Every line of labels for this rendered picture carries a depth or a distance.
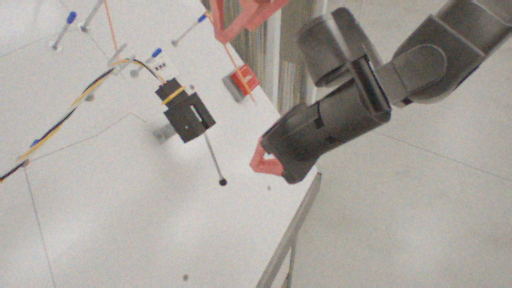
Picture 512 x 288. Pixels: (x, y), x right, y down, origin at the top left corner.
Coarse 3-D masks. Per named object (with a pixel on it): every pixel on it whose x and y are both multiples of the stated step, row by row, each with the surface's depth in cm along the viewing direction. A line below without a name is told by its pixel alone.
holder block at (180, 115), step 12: (192, 96) 49; (180, 108) 47; (204, 108) 50; (168, 120) 49; (180, 120) 48; (192, 120) 47; (204, 120) 49; (180, 132) 49; (192, 132) 48; (204, 132) 48
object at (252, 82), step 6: (246, 66) 67; (234, 72) 65; (246, 72) 67; (252, 72) 68; (234, 78) 65; (240, 78) 65; (246, 78) 66; (252, 78) 68; (240, 84) 65; (252, 84) 67; (246, 90) 65; (252, 90) 67
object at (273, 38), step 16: (208, 0) 107; (224, 0) 99; (272, 0) 94; (304, 0) 129; (320, 0) 119; (224, 16) 102; (272, 16) 96; (288, 16) 132; (304, 16) 130; (240, 32) 106; (256, 32) 101; (272, 32) 99; (288, 32) 136; (240, 48) 110; (256, 48) 104; (272, 48) 102; (288, 48) 140; (256, 64) 107; (272, 64) 106; (288, 64) 147; (272, 80) 109; (304, 80) 146; (272, 96) 113; (304, 96) 153
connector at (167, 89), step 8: (168, 80) 49; (176, 80) 49; (160, 88) 47; (168, 88) 47; (176, 88) 48; (160, 96) 48; (168, 96) 47; (176, 96) 48; (184, 96) 49; (168, 104) 48
